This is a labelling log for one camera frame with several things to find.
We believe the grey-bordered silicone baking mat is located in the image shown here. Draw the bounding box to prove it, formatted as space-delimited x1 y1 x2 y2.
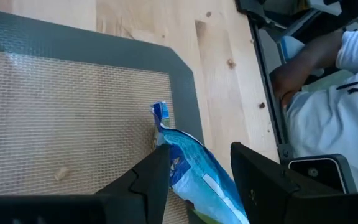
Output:
0 7 205 224

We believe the person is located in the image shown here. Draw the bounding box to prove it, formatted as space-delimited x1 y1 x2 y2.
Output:
283 29 358 194

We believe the blue granola bar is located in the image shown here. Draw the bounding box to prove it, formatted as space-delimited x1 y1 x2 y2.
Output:
150 101 250 224

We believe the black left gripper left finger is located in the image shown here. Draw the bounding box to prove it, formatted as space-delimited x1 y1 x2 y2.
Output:
0 143 172 224

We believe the black device pale rim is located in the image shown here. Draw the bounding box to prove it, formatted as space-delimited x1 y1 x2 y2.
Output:
287 154 358 195

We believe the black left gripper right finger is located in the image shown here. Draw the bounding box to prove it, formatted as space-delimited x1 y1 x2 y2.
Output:
230 141 358 224

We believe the black aluminium table frame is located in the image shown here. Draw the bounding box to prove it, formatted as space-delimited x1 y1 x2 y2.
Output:
234 0 295 164

